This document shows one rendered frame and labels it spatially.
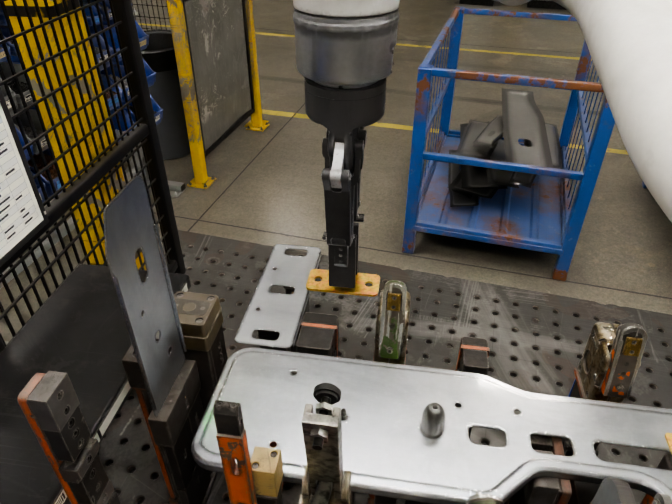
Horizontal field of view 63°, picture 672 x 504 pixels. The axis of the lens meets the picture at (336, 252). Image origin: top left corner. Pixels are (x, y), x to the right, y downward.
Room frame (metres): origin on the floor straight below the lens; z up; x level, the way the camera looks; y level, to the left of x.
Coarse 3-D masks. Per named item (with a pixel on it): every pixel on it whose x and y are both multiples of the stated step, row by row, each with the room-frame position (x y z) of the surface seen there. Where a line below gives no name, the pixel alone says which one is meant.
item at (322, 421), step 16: (320, 384) 0.37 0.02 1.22; (320, 400) 0.37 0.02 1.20; (336, 400) 0.36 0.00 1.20; (304, 416) 0.34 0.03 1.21; (320, 416) 0.34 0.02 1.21; (336, 416) 0.34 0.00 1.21; (304, 432) 0.33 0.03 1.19; (320, 432) 0.32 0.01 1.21; (336, 432) 0.33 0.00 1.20; (320, 448) 0.31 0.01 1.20; (336, 448) 0.33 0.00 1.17; (320, 464) 0.34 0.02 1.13; (336, 464) 0.34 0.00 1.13; (320, 480) 0.35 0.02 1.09; (336, 480) 0.34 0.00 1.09; (336, 496) 0.35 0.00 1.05
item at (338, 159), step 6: (336, 144) 0.46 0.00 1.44; (342, 144) 0.46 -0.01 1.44; (336, 150) 0.46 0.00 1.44; (342, 150) 0.46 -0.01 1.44; (336, 156) 0.45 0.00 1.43; (342, 156) 0.45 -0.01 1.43; (336, 162) 0.45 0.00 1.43; (342, 162) 0.45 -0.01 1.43; (336, 168) 0.44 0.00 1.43; (342, 168) 0.45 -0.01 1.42; (330, 174) 0.44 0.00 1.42; (336, 174) 0.44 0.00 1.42; (330, 180) 0.44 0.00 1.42; (336, 180) 0.43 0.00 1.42; (336, 186) 0.44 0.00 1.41
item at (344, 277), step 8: (328, 248) 0.49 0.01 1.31; (352, 248) 0.48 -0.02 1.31; (328, 256) 0.49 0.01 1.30; (352, 256) 0.48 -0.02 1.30; (352, 264) 0.48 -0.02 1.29; (336, 272) 0.48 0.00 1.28; (344, 272) 0.48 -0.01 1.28; (352, 272) 0.48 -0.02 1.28; (336, 280) 0.48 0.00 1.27; (344, 280) 0.48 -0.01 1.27; (352, 280) 0.48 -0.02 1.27
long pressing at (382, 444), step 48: (240, 384) 0.56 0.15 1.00; (288, 384) 0.56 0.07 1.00; (336, 384) 0.56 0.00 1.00; (384, 384) 0.56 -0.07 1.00; (432, 384) 0.56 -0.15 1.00; (480, 384) 0.56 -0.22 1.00; (288, 432) 0.47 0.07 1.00; (384, 432) 0.47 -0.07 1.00; (528, 432) 0.47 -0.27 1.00; (576, 432) 0.47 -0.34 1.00; (624, 432) 0.47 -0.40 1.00; (288, 480) 0.40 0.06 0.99; (384, 480) 0.40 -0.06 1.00; (432, 480) 0.40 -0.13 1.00; (480, 480) 0.40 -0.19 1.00; (528, 480) 0.40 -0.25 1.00; (576, 480) 0.41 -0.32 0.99
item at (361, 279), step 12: (312, 276) 0.51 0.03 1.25; (324, 276) 0.51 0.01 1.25; (360, 276) 0.51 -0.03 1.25; (372, 276) 0.51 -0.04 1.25; (312, 288) 0.48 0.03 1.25; (324, 288) 0.48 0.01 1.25; (336, 288) 0.48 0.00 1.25; (348, 288) 0.48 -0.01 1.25; (360, 288) 0.48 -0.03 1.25; (372, 288) 0.48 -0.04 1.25
